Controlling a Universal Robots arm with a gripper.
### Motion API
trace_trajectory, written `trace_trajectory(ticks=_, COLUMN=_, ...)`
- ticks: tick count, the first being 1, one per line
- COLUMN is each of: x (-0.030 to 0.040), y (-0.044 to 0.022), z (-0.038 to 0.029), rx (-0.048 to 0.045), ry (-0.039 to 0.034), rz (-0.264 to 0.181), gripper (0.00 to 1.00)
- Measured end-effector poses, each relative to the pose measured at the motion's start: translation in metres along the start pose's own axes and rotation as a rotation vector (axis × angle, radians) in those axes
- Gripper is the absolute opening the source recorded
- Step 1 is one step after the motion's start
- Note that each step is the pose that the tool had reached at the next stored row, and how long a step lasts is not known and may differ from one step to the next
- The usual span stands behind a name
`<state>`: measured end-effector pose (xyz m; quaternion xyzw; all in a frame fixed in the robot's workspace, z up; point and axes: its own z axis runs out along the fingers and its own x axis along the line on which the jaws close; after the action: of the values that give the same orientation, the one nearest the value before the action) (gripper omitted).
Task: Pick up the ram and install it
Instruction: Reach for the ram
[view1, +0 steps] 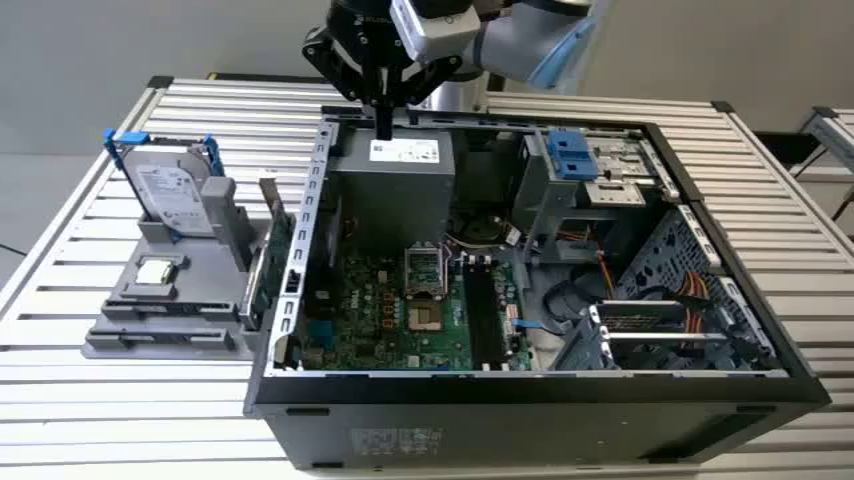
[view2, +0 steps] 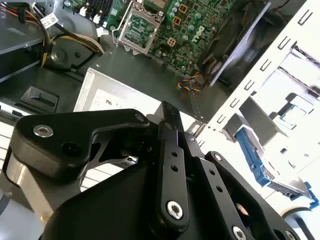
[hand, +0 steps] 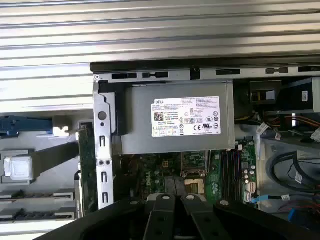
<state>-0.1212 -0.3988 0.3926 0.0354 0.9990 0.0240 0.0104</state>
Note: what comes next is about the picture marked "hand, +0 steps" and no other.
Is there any metal socket cover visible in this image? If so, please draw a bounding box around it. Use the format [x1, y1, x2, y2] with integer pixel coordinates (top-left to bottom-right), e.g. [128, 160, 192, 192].
[180, 150, 210, 177]

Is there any hard disk in blue carrier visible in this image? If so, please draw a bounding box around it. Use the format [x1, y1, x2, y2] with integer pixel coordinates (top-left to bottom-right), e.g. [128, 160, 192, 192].
[0, 114, 55, 138]

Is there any orange wire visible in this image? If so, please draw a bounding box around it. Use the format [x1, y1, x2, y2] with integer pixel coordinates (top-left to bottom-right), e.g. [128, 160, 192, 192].
[282, 113, 320, 127]

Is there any green motherboard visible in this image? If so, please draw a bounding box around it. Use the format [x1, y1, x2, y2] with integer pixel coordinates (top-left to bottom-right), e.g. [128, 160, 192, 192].
[119, 143, 258, 203]

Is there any silver CPU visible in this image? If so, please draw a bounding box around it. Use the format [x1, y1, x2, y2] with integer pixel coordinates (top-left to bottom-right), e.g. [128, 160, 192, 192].
[2, 156, 35, 181]

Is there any black RAM slot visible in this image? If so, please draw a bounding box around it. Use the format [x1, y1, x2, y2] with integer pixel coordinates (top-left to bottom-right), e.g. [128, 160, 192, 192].
[220, 149, 227, 201]
[236, 149, 243, 205]
[225, 149, 232, 202]
[231, 149, 237, 203]

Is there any metal drive cage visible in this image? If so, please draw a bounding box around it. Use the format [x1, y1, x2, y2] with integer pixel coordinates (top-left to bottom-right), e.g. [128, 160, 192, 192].
[249, 77, 320, 116]

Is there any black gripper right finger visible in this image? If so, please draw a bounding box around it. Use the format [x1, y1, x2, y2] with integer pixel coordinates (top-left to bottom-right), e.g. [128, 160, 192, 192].
[180, 194, 320, 240]

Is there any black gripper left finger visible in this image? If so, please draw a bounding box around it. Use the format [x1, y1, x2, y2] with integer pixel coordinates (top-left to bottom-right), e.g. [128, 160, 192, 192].
[41, 193, 177, 240]

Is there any grey power supply unit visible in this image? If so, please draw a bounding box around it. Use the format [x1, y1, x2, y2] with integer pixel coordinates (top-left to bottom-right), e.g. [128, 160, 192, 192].
[112, 81, 237, 155]

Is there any blue wire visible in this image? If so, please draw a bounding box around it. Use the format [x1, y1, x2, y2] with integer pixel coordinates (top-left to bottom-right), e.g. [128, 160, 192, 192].
[250, 195, 270, 204]

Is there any green graphics card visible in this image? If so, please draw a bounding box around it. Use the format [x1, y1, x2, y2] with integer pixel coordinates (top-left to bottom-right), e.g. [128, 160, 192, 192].
[74, 119, 99, 218]

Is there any black looped cable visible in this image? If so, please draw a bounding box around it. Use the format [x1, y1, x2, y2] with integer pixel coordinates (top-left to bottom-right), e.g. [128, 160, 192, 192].
[271, 149, 320, 193]

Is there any black open PC case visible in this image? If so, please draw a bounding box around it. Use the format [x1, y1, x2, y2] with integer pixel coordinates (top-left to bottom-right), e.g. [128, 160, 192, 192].
[89, 56, 320, 226]

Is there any grey parts rack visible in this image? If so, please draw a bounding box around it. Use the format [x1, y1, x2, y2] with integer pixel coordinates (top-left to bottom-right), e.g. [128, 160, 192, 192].
[0, 113, 85, 226]

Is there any CPU socket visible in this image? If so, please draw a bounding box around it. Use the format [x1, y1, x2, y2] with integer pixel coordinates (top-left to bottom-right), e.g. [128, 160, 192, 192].
[184, 176, 205, 195]

